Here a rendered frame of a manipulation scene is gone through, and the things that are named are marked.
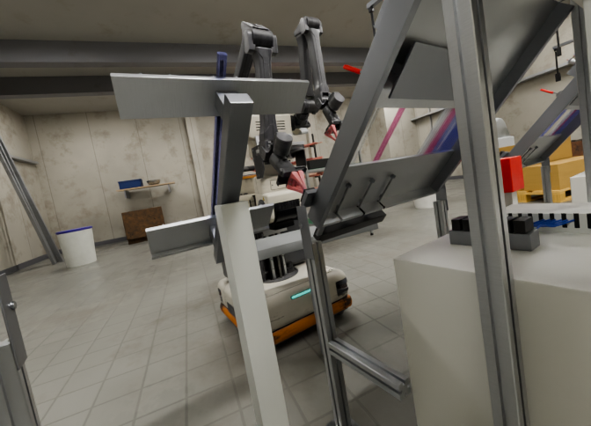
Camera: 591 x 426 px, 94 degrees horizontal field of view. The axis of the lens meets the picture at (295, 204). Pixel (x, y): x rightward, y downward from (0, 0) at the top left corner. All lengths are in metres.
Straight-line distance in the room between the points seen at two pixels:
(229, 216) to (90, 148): 9.42
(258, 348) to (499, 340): 0.44
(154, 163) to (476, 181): 9.35
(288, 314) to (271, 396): 0.82
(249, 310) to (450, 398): 0.47
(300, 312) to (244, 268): 0.98
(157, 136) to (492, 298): 9.52
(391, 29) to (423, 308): 0.58
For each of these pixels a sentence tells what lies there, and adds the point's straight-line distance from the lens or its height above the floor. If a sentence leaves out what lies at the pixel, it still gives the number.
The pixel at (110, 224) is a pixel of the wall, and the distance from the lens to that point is 9.73.
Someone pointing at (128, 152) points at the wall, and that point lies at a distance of 9.73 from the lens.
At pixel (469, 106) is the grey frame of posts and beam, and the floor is 0.91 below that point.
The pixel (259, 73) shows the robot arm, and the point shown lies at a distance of 1.06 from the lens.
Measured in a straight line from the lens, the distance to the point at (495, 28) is 1.03.
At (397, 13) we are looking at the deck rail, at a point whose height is 1.12.
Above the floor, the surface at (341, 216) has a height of 0.69.
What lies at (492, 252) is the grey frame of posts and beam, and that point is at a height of 0.67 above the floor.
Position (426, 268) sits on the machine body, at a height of 0.61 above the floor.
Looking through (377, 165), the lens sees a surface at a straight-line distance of 0.93.
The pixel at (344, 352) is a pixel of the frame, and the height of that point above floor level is 0.32.
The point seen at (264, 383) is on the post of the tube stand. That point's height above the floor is 0.42.
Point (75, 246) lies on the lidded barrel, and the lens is 6.47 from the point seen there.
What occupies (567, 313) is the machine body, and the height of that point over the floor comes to 0.58.
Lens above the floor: 0.83
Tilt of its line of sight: 4 degrees down
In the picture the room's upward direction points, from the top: 10 degrees counter-clockwise
